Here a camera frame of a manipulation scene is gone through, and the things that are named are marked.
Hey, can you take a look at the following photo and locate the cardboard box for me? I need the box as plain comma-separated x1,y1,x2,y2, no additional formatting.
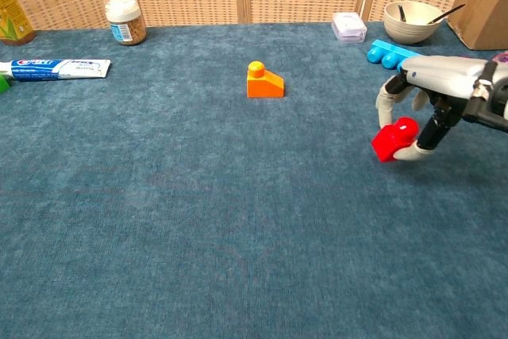
446,0,508,52

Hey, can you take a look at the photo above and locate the orange sloped building block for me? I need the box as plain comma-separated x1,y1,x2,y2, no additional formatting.
246,60,287,99

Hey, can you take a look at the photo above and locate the white-lidded jar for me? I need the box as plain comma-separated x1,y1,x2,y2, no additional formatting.
103,0,148,47

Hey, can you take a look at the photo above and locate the blue table carpet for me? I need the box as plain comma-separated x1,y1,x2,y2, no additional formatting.
0,21,508,339

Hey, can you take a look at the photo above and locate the small red building block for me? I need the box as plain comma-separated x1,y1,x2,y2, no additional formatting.
371,116,421,164

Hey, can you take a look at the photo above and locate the beige bowl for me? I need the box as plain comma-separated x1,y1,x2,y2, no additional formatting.
383,0,445,45

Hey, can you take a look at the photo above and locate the light blue long block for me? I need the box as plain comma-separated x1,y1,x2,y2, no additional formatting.
366,38,426,71

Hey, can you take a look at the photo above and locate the toothpaste tube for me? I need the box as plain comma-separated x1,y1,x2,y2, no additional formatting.
0,57,113,83

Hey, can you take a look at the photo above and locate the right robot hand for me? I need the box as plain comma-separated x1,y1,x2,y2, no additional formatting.
375,55,488,164

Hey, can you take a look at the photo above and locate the clear plastic box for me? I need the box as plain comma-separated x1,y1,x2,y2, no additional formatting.
331,10,368,44

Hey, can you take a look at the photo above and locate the spoon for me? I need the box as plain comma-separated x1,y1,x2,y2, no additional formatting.
425,3,466,25

